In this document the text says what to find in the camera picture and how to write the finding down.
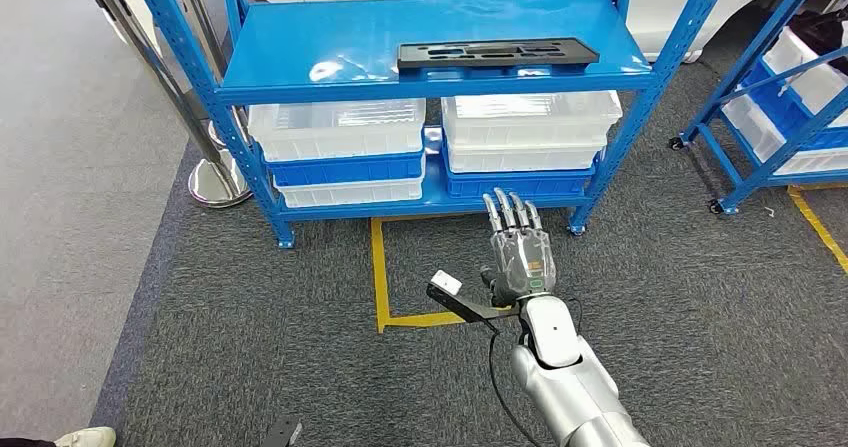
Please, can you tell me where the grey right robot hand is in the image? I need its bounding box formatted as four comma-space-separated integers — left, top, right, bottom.
479, 188, 558, 308

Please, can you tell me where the black plastic frame part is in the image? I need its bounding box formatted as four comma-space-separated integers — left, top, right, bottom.
396, 37, 601, 72

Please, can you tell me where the blue metal shelf rack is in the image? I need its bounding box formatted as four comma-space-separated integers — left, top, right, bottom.
125, 0, 738, 250

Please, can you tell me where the white plastic bin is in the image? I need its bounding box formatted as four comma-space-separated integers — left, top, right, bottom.
761, 26, 848, 127
720, 89, 848, 177

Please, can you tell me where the blue rack on casters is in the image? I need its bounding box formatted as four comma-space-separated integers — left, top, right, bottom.
669, 0, 848, 217

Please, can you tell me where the black robot foot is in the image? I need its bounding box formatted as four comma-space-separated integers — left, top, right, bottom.
261, 416, 305, 447

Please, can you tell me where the person's foot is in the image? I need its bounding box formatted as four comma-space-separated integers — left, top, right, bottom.
52, 426, 117, 447

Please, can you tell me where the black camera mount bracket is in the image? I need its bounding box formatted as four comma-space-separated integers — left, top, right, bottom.
425, 283, 521, 331

